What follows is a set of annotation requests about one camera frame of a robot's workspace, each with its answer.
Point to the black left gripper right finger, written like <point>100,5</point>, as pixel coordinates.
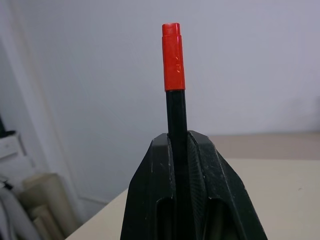
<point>220,190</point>

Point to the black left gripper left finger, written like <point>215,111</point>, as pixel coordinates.
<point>150,190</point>

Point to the black marker with red cap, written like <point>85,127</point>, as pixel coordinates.
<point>174,62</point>

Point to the beige cardboard rolls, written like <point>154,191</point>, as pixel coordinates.
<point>41,200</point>

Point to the white plastic bag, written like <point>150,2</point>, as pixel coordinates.
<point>12,212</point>

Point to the white box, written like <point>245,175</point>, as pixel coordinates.
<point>10,147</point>

